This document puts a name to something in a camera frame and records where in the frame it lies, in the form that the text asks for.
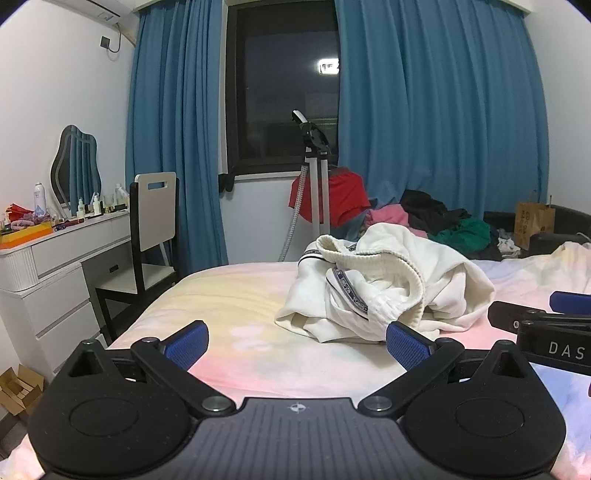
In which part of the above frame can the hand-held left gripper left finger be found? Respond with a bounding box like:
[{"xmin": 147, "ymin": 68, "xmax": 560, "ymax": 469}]
[{"xmin": 64, "ymin": 320, "xmax": 236, "ymax": 418}]

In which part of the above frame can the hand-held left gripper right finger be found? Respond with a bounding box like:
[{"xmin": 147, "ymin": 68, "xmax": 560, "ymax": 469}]
[{"xmin": 358, "ymin": 322, "xmax": 536, "ymax": 418}]

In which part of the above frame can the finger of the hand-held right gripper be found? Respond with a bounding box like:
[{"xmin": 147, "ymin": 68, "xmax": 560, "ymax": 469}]
[
  {"xmin": 488, "ymin": 301, "xmax": 591, "ymax": 333},
  {"xmin": 549, "ymin": 291, "xmax": 591, "ymax": 315}
]

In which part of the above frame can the white zip jacket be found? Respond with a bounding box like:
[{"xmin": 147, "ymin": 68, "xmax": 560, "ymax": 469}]
[{"xmin": 274, "ymin": 222, "xmax": 496, "ymax": 344}]

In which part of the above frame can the bed with pastel sheet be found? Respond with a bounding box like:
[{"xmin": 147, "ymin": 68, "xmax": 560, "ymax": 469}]
[{"xmin": 0, "ymin": 240, "xmax": 591, "ymax": 480}]

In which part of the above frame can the white patterned cloth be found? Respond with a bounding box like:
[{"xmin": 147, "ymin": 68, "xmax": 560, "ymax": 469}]
[{"xmin": 498, "ymin": 233, "xmax": 522, "ymax": 258}]

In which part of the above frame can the black padded bench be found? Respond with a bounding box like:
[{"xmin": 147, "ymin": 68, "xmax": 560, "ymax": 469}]
[{"xmin": 482, "ymin": 205, "xmax": 591, "ymax": 259}]

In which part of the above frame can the brown paper bag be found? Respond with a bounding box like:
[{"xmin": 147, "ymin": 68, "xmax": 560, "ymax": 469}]
[{"xmin": 514, "ymin": 194, "xmax": 556, "ymax": 251}]

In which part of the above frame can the green cloth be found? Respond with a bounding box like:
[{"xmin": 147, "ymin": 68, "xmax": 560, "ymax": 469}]
[{"xmin": 434, "ymin": 217, "xmax": 491, "ymax": 252}]

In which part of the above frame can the white and black chair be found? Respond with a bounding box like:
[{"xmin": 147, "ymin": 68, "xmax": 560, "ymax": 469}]
[{"xmin": 95, "ymin": 172, "xmax": 181, "ymax": 347}]

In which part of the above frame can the black cloth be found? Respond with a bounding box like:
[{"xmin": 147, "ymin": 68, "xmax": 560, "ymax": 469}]
[{"xmin": 399, "ymin": 189, "xmax": 472, "ymax": 236}]

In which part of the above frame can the white vanity desk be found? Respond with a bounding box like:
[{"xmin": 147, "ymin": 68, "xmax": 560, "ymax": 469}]
[{"xmin": 0, "ymin": 210, "xmax": 132, "ymax": 384}]

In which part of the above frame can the red cloth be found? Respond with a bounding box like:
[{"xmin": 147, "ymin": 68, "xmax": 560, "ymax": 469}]
[{"xmin": 289, "ymin": 167, "xmax": 372, "ymax": 227}]

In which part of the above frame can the row of cosmetic bottles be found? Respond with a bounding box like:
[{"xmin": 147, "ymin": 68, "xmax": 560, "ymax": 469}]
[{"xmin": 74, "ymin": 182, "xmax": 130, "ymax": 220}]

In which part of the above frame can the cardboard box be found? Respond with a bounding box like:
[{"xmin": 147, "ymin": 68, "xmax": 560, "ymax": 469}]
[{"xmin": 0, "ymin": 364, "xmax": 47, "ymax": 418}]

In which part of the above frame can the white tripod stand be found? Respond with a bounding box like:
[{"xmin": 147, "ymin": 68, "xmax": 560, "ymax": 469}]
[{"xmin": 279, "ymin": 110, "xmax": 333, "ymax": 261}]

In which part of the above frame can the orange tray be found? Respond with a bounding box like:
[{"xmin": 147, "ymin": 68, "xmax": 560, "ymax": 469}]
[{"xmin": 0, "ymin": 220, "xmax": 55, "ymax": 245}]

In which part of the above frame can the blue curtain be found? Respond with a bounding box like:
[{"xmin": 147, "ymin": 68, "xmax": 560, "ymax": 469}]
[
  {"xmin": 126, "ymin": 0, "xmax": 229, "ymax": 278},
  {"xmin": 333, "ymin": 0, "xmax": 550, "ymax": 227}
]

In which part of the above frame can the wavy-edged vanity mirror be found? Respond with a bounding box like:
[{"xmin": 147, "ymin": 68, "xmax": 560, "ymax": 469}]
[{"xmin": 50, "ymin": 124, "xmax": 101, "ymax": 206}]

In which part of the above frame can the dark window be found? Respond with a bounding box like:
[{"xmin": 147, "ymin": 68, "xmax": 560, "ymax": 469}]
[{"xmin": 224, "ymin": 0, "xmax": 342, "ymax": 181}]

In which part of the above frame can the white air conditioner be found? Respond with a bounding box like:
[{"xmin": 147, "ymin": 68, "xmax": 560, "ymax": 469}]
[{"xmin": 74, "ymin": 0, "xmax": 134, "ymax": 24}]

